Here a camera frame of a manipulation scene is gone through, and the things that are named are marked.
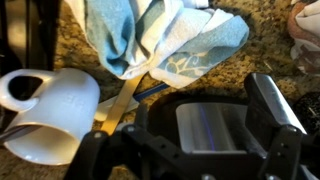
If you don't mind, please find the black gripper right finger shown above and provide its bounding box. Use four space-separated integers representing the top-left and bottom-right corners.
244 72 309 180

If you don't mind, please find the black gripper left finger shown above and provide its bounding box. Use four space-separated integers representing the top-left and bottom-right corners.
63 101 188 180

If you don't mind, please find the white ceramic mug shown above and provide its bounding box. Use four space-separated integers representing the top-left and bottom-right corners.
0 68 101 167

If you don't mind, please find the brown and white crumpled cloth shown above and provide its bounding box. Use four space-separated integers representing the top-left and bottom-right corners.
287 0 320 76

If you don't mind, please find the dark utensil in mug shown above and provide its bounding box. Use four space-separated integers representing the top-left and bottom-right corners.
0 124 43 145

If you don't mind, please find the thin blue stick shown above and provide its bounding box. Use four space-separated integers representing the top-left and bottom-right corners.
133 82 171 103

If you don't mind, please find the white and blue towel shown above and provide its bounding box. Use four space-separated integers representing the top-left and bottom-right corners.
64 0 251 90

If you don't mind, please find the wooden utensil handle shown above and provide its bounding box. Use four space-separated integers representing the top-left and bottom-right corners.
99 74 145 136

